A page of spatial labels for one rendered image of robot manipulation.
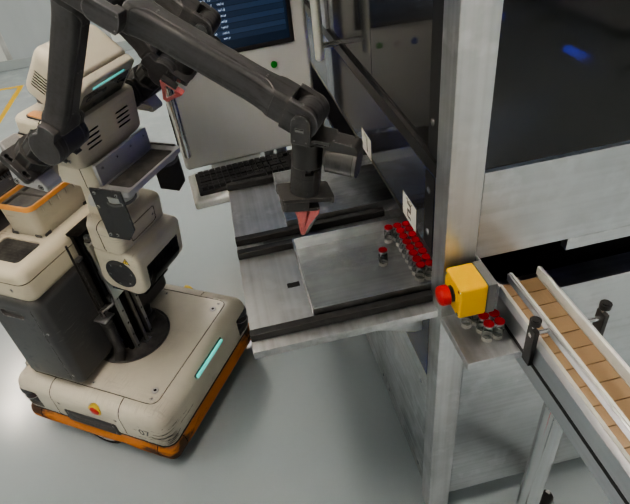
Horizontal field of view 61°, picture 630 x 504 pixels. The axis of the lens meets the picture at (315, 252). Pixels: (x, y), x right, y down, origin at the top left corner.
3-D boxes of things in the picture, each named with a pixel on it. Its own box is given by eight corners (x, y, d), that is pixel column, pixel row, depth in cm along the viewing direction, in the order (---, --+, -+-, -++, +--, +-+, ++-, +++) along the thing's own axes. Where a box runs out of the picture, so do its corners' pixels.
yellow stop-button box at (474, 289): (477, 286, 106) (480, 259, 102) (494, 311, 101) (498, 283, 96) (441, 295, 105) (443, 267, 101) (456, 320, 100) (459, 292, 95)
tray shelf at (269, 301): (377, 159, 169) (376, 154, 168) (472, 308, 115) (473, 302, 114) (228, 189, 165) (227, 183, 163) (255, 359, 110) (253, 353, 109)
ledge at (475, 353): (503, 309, 114) (504, 302, 113) (534, 354, 104) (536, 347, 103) (441, 323, 113) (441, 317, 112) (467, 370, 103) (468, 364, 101)
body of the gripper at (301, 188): (334, 205, 101) (337, 171, 97) (281, 209, 99) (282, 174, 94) (325, 188, 106) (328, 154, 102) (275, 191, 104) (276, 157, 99)
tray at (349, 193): (381, 161, 164) (381, 151, 162) (410, 206, 144) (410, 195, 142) (274, 183, 161) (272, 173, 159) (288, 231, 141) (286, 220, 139)
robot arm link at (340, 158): (307, 91, 94) (290, 114, 88) (370, 103, 91) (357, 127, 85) (306, 150, 102) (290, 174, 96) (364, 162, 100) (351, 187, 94)
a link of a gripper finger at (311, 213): (317, 241, 105) (321, 201, 100) (282, 244, 104) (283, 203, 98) (309, 223, 110) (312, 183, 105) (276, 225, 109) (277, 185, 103)
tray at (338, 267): (421, 222, 138) (421, 211, 136) (463, 287, 118) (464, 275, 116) (293, 249, 135) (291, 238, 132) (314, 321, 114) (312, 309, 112)
